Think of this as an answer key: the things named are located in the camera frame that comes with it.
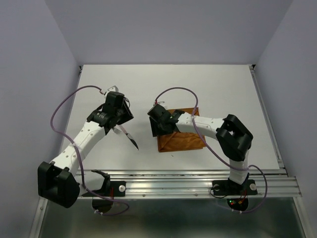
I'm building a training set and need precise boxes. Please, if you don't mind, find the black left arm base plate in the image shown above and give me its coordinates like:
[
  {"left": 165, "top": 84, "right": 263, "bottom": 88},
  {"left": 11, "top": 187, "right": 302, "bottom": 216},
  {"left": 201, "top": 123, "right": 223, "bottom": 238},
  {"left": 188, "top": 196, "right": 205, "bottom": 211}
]
[{"left": 84, "top": 170, "right": 126, "bottom": 197}]

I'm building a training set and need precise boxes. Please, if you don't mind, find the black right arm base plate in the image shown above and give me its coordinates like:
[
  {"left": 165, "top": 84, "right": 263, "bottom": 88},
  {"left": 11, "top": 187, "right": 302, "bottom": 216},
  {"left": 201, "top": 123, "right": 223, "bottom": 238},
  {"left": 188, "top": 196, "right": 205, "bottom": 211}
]
[{"left": 211, "top": 179, "right": 258, "bottom": 196}]

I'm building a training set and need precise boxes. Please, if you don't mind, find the pink handled fork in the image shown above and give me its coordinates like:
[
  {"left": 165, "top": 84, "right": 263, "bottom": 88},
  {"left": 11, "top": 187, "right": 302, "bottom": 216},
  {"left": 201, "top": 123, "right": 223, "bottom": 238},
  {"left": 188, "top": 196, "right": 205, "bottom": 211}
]
[{"left": 112, "top": 128, "right": 122, "bottom": 135}]

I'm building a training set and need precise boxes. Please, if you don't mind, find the orange brown cloth napkin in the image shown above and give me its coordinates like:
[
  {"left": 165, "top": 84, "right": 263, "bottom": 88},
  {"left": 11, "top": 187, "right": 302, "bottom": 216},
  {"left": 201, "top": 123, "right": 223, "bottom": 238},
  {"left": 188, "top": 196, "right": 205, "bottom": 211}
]
[{"left": 156, "top": 107, "right": 206, "bottom": 153}]

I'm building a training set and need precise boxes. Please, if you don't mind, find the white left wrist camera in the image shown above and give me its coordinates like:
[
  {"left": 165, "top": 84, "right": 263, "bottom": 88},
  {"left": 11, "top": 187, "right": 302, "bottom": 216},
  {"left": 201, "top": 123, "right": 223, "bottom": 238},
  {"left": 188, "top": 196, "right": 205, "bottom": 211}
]
[{"left": 107, "top": 85, "right": 119, "bottom": 92}]

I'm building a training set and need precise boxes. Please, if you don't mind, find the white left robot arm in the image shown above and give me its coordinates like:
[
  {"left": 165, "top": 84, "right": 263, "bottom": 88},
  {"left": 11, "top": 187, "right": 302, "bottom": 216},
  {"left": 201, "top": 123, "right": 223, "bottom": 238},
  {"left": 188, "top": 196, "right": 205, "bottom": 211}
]
[{"left": 37, "top": 86, "right": 133, "bottom": 208}]

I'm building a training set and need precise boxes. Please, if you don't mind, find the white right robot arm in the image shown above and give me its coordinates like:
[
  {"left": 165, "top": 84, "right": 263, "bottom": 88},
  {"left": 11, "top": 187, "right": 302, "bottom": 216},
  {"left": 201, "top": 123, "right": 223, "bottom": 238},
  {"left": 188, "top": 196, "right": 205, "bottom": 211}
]
[{"left": 148, "top": 104, "right": 253, "bottom": 193}]

